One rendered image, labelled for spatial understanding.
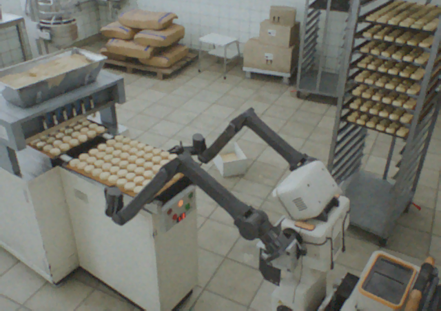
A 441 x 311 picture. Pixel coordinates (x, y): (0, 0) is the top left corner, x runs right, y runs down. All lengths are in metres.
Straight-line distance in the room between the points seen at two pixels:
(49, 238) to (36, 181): 0.39
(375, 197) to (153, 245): 1.88
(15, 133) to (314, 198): 1.45
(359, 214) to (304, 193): 1.76
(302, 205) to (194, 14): 5.02
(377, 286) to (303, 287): 0.29
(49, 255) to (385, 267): 1.84
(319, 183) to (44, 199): 1.54
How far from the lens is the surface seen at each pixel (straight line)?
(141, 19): 5.90
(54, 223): 2.71
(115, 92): 2.71
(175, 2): 6.52
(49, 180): 2.56
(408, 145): 2.82
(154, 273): 2.38
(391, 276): 1.82
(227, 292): 2.86
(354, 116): 2.97
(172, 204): 2.15
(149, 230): 2.18
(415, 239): 3.49
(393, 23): 2.68
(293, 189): 1.59
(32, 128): 2.49
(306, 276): 1.87
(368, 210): 3.38
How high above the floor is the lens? 2.17
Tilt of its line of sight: 31 degrees down
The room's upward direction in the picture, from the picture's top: 1 degrees clockwise
